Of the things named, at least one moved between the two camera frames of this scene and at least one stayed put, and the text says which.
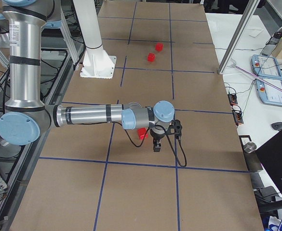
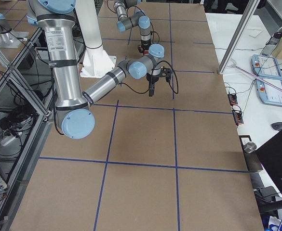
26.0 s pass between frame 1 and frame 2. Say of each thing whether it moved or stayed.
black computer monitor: stayed
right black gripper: moved
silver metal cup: stayed
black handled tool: stayed
